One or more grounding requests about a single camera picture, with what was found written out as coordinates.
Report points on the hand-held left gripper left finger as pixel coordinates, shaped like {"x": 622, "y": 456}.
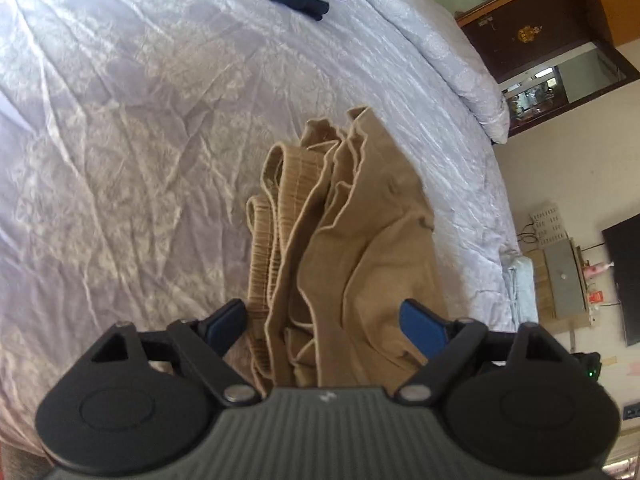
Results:
{"x": 227, "y": 322}

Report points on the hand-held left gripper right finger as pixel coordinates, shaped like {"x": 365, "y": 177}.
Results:
{"x": 420, "y": 327}

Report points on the folded lilac patterned quilt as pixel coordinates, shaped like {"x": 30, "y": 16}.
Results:
{"x": 440, "y": 60}

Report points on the wooden side cabinet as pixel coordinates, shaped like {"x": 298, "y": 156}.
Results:
{"x": 537, "y": 285}

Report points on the glass display cabinet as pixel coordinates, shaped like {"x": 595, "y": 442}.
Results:
{"x": 532, "y": 95}

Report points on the bed with lilac patterned sheet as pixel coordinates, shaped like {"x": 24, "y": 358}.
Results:
{"x": 125, "y": 135}

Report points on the dark brown door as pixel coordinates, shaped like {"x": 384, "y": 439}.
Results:
{"x": 525, "y": 42}

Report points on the khaki pants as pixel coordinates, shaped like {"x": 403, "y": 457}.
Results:
{"x": 360, "y": 260}

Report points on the white plastic basket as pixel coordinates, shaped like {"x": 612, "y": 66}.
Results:
{"x": 550, "y": 225}

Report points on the folded pale blue cloth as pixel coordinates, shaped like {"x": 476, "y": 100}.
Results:
{"x": 520, "y": 290}

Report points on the red small item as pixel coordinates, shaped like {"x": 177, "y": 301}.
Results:
{"x": 595, "y": 297}

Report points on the black television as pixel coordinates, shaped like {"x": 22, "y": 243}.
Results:
{"x": 627, "y": 280}

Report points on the grey laptop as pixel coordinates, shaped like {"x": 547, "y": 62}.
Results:
{"x": 565, "y": 280}

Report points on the pink small item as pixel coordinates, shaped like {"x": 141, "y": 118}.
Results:
{"x": 597, "y": 270}

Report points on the black power strip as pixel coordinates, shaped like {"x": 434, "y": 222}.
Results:
{"x": 631, "y": 410}

